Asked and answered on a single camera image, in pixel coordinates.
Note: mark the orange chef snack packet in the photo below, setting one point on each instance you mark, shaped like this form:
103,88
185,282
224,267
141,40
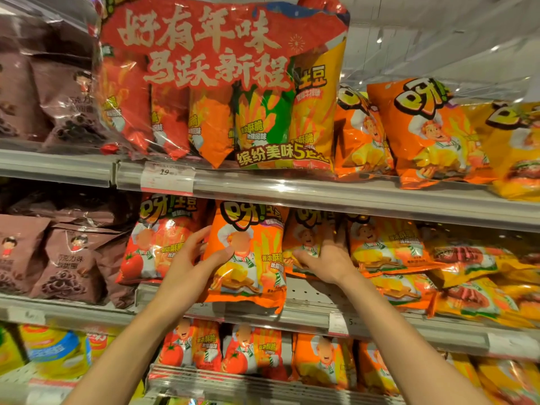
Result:
363,134
430,134
306,236
253,265

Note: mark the large red multipack snack bag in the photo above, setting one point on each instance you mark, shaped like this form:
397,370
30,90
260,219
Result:
211,37

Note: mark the person's right forearm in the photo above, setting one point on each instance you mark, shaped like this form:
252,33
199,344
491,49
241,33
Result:
405,350

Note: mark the white price tag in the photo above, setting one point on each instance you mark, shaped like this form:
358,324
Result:
167,181
512,346
25,317
338,324
202,312
50,392

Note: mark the row of corn snack packets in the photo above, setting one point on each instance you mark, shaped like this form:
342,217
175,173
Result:
55,350

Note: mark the red tomato chip bags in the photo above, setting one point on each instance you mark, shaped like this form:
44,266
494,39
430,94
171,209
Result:
244,354

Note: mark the person's left hand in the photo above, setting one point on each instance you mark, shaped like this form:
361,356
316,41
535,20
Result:
185,282

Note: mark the yellow steak chip bags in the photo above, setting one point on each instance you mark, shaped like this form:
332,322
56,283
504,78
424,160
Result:
472,257

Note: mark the person's left forearm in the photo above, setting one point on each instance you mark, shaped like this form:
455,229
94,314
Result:
122,362

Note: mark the yellow steak snack packet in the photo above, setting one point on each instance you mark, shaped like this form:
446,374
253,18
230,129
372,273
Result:
514,164

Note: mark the person's right hand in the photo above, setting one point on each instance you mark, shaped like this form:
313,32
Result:
333,265

